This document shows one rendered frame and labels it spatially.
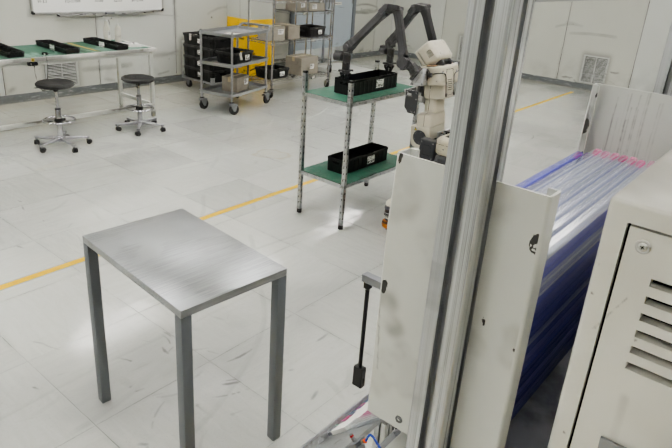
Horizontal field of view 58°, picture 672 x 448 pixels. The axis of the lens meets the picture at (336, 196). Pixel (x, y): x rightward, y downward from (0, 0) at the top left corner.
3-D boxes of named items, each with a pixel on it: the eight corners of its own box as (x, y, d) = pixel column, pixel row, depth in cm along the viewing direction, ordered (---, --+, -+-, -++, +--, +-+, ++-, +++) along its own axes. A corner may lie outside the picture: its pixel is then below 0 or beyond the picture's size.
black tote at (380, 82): (352, 96, 430) (353, 81, 426) (333, 92, 440) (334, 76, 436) (396, 87, 473) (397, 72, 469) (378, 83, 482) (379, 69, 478)
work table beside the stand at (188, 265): (186, 357, 296) (182, 208, 267) (280, 436, 252) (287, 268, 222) (98, 399, 266) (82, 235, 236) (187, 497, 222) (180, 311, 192)
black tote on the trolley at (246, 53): (235, 65, 725) (235, 53, 720) (215, 62, 736) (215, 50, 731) (253, 61, 759) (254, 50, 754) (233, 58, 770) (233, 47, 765)
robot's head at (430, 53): (455, 55, 415) (444, 37, 417) (440, 58, 400) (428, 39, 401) (439, 67, 425) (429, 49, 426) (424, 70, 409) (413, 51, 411)
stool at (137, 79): (105, 131, 632) (100, 77, 611) (134, 120, 678) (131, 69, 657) (150, 139, 619) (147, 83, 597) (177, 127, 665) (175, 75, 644)
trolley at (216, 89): (196, 109, 743) (195, 25, 706) (238, 96, 820) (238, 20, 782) (233, 116, 722) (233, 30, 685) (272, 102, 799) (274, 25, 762)
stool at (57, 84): (25, 145, 574) (16, 80, 550) (77, 136, 611) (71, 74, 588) (50, 158, 545) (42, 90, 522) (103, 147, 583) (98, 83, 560)
